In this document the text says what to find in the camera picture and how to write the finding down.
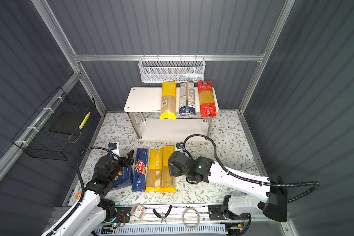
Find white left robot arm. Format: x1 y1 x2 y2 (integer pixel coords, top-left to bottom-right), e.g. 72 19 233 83
43 147 134 236

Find yellow Pastatime bag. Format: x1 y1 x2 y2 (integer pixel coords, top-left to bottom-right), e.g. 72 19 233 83
161 146 177 193
160 82 177 120
145 148 163 192

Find dark blue pasta box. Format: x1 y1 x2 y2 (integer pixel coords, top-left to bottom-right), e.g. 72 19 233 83
112 166 133 190

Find orange round sticker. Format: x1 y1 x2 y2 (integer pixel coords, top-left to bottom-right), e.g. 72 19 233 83
74 191 82 200

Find white wire mesh basket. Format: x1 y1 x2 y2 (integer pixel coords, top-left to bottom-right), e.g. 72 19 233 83
138 58 206 83

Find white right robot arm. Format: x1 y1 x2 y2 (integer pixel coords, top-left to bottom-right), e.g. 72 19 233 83
168 151 287 222

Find white two-tier shelf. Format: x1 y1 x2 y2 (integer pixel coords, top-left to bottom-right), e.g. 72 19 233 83
124 87 213 144

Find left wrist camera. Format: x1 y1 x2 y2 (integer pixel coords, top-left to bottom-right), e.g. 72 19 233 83
108 142 120 157

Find floral patterned table mat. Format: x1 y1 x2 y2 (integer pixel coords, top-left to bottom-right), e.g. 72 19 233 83
67 111 269 206

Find roll of clear tape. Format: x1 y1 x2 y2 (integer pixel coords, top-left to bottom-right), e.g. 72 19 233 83
182 207 201 230

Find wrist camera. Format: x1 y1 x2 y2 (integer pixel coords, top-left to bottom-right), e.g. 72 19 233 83
176 143 185 153
108 142 120 157

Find blue Barilla spaghetti box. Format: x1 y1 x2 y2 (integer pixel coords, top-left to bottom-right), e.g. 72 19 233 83
131 148 149 192

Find black wire basket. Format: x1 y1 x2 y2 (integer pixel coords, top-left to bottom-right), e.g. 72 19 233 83
12 90 96 161

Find black handled pliers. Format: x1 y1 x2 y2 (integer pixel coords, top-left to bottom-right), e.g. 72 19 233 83
152 205 173 224

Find red spaghetti bag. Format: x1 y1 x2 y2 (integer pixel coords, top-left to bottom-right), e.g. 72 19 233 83
197 81 217 118

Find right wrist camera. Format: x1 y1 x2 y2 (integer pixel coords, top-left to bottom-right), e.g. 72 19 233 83
176 143 185 153

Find clear blue spaghetti bag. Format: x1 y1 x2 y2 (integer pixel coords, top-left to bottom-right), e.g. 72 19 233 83
179 82 196 116

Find small red white packet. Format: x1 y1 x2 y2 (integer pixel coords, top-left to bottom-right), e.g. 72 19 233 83
130 203 147 219

